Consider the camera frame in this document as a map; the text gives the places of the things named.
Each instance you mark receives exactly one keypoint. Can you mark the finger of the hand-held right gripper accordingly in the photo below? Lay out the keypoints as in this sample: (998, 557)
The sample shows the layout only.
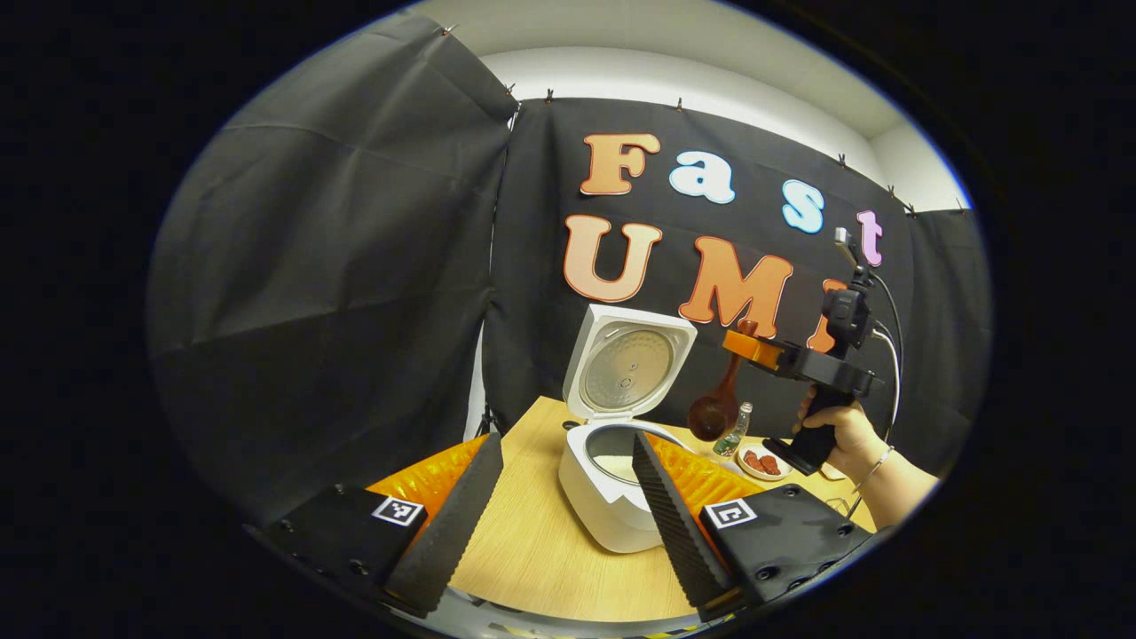
(754, 349)

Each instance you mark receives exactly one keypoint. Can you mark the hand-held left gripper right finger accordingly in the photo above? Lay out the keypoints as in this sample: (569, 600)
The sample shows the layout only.
(679, 532)

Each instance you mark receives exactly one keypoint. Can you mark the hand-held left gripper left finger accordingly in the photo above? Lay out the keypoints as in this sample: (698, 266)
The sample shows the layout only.
(453, 532)

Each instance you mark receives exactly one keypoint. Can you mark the brown wooden spoon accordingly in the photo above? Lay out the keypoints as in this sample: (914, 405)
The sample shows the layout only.
(712, 419)

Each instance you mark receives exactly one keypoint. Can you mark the white rice cooker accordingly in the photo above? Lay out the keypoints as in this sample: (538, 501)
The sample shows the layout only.
(621, 364)

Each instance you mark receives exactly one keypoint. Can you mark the clear water bottle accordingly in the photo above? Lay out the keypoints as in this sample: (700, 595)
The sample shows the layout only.
(733, 435)

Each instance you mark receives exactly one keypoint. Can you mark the white round plate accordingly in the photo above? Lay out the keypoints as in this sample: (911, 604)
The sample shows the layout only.
(784, 461)

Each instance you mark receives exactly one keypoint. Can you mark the red meat piece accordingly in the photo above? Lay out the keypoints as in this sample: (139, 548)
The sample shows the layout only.
(753, 460)
(770, 465)

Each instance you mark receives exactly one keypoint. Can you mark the black backdrop cloth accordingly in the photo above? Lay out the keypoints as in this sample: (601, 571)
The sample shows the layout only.
(337, 293)

